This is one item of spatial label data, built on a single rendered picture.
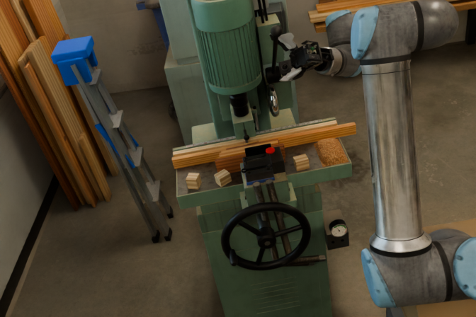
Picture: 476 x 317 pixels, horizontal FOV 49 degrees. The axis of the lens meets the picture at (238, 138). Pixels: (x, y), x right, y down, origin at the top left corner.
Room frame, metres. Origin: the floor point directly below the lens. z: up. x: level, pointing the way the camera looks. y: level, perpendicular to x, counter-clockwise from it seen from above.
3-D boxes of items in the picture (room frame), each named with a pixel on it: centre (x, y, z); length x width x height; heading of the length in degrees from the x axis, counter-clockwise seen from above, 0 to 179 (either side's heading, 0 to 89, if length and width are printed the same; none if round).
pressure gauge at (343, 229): (1.30, -0.29, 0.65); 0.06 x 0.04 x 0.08; 90
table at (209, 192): (1.40, -0.06, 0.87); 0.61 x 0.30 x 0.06; 90
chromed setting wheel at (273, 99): (1.64, -0.15, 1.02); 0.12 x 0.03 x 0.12; 0
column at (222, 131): (1.80, -0.03, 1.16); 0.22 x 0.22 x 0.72; 0
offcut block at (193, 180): (1.39, 0.18, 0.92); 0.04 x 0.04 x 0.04; 69
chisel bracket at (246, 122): (1.53, -0.03, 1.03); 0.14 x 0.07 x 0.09; 0
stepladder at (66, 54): (2.20, 0.59, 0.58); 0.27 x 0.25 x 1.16; 87
